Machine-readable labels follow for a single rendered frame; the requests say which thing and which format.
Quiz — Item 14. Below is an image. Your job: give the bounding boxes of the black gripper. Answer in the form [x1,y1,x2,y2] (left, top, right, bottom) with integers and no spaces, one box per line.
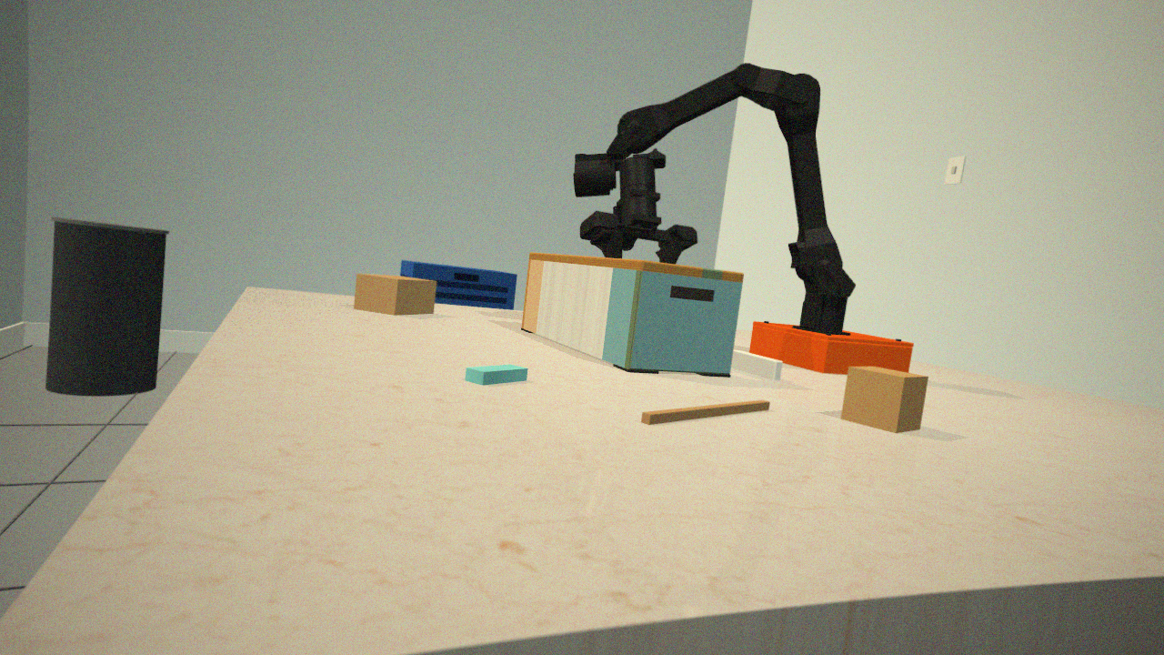
[580,184,697,265]

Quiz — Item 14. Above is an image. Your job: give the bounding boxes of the small teal block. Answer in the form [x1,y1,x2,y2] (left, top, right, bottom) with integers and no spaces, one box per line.
[466,365,528,386]

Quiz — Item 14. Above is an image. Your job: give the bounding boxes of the brown wooden stick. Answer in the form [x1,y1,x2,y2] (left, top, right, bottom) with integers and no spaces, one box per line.
[641,399,769,425]

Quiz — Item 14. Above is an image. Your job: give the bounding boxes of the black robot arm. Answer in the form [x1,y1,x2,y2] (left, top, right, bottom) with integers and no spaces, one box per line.
[574,63,856,336]

